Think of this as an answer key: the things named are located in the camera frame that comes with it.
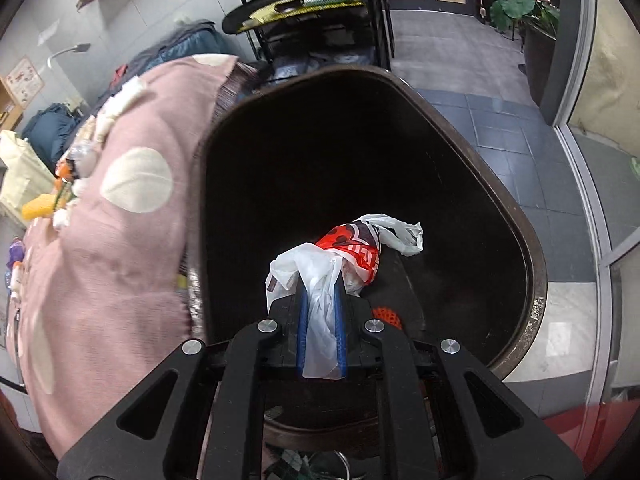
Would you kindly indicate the orange wrapper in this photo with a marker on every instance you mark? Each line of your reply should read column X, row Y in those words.
column 64, row 172

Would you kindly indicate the yellow sponge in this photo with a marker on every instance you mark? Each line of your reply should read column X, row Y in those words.
column 41, row 206

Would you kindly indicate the black round stool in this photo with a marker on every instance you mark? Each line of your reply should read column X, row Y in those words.
column 235, row 21

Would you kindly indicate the white plastic bag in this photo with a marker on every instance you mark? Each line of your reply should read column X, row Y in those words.
column 320, row 320

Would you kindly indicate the blue covered massage bed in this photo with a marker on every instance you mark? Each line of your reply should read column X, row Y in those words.
column 190, row 40

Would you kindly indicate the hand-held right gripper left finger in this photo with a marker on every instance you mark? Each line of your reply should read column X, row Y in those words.
column 300, row 340

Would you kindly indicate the dark brown trash bin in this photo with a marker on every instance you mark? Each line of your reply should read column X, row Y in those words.
column 350, row 160

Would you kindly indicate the red printed plastic bag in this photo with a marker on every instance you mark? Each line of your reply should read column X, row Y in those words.
column 350, row 245

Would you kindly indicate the cream cloth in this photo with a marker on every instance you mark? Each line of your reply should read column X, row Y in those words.
column 22, row 170

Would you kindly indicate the clear plastic wrapper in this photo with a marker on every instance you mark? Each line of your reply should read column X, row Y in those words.
column 86, row 159

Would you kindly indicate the stained crumpled tissue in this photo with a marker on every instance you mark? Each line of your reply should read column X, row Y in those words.
column 131, row 94

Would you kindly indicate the red cloth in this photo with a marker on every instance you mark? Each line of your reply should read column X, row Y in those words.
column 121, row 73

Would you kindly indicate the wall poster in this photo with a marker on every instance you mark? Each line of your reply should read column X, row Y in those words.
column 24, row 80

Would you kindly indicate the striped grey cloth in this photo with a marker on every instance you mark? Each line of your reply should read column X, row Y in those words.
column 235, row 85

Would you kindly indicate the metal glass partition frame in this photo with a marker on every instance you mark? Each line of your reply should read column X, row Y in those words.
column 570, row 60

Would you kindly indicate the purple packet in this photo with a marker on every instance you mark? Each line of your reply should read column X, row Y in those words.
column 16, row 252

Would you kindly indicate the wooden cabinet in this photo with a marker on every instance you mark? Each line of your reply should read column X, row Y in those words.
column 9, row 105

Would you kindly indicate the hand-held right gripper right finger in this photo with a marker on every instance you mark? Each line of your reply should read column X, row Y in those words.
column 340, row 340

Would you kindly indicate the orange mesh net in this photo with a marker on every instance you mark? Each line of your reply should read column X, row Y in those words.
column 387, row 316

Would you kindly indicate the white tissue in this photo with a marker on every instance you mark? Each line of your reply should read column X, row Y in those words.
column 106, row 127

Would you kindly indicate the pink polka dot blanket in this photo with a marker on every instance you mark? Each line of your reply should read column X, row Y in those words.
column 125, row 285

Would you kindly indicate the blue bedding pile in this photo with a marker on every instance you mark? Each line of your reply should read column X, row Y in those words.
column 50, row 130

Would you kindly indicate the white floor lamp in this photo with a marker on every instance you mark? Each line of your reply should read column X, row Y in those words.
column 75, row 49

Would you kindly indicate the black metal trolley cart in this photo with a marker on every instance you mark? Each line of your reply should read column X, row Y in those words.
column 325, row 50

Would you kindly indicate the potted green plant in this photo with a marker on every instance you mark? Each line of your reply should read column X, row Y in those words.
column 525, row 10

